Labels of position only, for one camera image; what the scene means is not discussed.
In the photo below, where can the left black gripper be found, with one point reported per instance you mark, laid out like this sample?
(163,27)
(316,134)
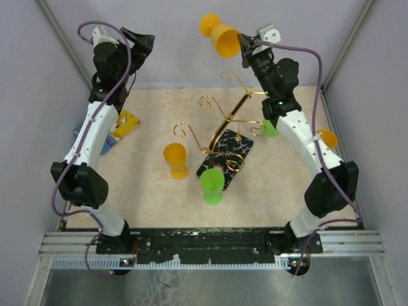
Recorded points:
(142,46)

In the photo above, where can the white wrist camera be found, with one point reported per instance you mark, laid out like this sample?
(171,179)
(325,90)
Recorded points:
(100,35)
(268,34)

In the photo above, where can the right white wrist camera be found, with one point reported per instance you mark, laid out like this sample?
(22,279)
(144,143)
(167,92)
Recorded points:
(268,34)

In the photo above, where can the green goblet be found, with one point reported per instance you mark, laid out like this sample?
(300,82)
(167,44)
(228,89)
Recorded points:
(212,183)
(268,130)

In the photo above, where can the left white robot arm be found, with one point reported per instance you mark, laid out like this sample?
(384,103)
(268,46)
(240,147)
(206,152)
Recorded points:
(76,177)

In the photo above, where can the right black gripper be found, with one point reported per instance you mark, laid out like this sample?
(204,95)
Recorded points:
(247,43)

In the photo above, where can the orange goblet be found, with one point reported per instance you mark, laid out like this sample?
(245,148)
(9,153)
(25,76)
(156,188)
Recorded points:
(223,37)
(175,157)
(329,138)

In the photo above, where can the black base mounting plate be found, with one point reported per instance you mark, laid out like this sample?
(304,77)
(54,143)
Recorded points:
(209,245)

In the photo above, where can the blue yellow box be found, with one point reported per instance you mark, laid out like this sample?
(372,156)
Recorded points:
(121,130)

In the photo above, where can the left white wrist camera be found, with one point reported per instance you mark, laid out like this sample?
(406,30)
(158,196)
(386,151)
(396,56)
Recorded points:
(100,35)

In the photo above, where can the gold wine glass rack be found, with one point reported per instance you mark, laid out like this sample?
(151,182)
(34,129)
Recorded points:
(228,148)

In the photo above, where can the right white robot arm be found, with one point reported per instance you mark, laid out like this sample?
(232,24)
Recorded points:
(334,181)

